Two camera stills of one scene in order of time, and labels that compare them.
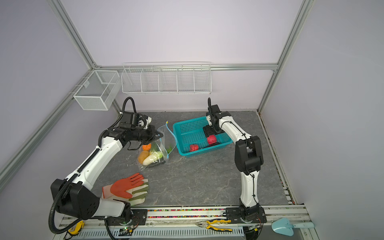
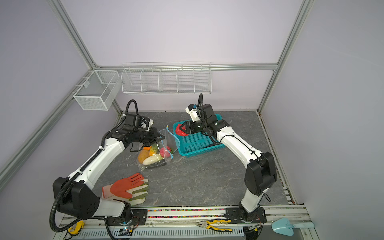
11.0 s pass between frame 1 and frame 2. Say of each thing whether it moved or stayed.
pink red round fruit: moved
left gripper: stayed
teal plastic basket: stayed
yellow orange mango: stayed
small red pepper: moved
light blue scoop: stayed
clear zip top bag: stayed
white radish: stayed
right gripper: moved
